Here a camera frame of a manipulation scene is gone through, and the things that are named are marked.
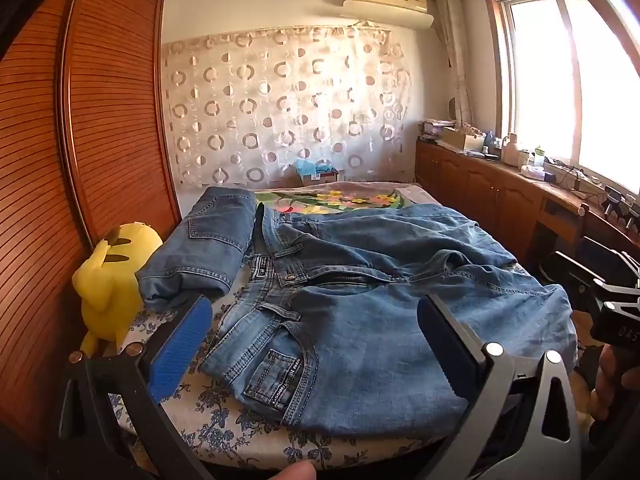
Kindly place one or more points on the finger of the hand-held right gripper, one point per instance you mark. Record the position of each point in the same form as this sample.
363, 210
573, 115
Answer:
607, 255
575, 272

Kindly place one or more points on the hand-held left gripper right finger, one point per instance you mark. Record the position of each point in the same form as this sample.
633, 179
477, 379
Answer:
445, 345

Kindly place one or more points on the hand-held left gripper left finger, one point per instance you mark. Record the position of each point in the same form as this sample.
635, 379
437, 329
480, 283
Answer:
177, 350

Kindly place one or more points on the blue denim pants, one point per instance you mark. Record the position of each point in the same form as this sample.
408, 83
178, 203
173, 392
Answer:
375, 320

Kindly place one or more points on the person's right hand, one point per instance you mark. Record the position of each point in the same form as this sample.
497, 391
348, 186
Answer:
612, 385

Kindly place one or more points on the person's left hand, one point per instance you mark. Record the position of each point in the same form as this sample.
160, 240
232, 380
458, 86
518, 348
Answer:
295, 472

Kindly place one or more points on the yellow plush toy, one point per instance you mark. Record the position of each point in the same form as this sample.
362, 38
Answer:
112, 285

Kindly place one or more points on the folded blue jeans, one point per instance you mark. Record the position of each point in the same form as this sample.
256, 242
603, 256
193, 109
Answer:
200, 245

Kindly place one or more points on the long wooden cabinet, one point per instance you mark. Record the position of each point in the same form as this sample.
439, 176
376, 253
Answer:
495, 200

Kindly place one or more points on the white bottle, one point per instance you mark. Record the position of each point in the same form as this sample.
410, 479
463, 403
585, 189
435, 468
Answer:
511, 151

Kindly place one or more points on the blue bottle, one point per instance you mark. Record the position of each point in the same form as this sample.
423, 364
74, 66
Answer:
489, 142

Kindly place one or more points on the window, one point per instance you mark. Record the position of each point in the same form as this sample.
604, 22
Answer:
575, 85

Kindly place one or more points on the cardboard box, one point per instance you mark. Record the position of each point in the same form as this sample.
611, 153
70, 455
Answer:
460, 138

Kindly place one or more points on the colourful floral blanket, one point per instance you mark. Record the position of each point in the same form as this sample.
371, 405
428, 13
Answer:
340, 200

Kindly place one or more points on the pile of papers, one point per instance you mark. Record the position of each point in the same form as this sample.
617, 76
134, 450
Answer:
436, 127

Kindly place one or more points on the box with blue tissue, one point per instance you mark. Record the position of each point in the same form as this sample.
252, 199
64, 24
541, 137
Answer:
315, 172

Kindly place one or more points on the wooden slatted wardrobe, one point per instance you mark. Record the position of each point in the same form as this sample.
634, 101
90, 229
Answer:
90, 135

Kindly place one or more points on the pale window curtain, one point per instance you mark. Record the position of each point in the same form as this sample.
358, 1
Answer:
455, 55

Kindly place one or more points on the circle patterned sheer curtain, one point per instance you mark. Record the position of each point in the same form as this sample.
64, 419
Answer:
285, 110

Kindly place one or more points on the white air conditioner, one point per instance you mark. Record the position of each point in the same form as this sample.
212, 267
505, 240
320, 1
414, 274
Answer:
385, 0

